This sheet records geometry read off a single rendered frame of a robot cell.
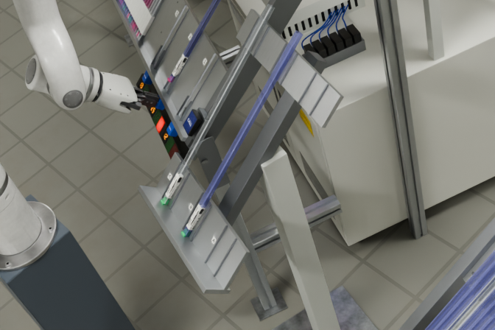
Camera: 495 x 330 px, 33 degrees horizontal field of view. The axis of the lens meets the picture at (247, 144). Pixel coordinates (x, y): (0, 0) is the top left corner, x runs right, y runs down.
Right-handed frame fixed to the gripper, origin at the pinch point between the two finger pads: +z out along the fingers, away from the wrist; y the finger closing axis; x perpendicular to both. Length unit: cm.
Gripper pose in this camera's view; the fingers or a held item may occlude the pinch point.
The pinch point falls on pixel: (149, 99)
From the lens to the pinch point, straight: 213.9
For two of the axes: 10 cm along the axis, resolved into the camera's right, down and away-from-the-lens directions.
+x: 4.9, -7.5, -4.4
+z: 8.0, 1.7, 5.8
